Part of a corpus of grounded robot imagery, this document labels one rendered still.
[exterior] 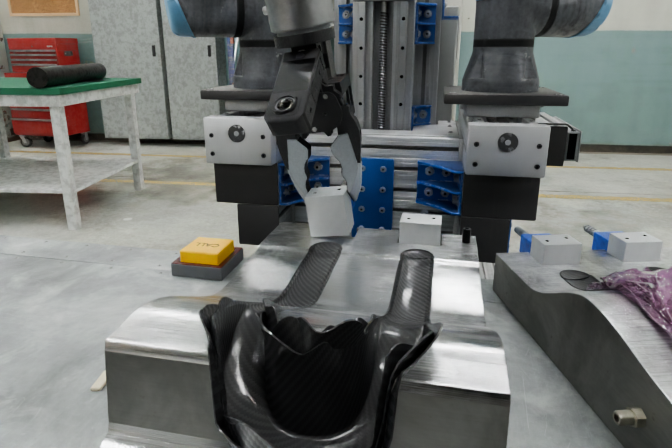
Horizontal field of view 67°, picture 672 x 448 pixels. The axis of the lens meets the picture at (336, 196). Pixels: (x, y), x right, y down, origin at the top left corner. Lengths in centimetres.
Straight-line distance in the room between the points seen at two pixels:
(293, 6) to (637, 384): 47
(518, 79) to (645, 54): 537
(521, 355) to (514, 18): 65
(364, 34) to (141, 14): 527
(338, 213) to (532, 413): 30
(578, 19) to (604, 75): 512
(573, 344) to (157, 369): 39
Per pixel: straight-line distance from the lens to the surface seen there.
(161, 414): 38
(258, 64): 110
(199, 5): 107
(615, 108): 634
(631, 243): 75
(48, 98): 349
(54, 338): 68
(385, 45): 117
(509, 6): 105
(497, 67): 104
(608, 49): 625
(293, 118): 51
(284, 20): 58
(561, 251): 70
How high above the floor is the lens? 112
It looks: 16 degrees down
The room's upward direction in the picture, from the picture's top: straight up
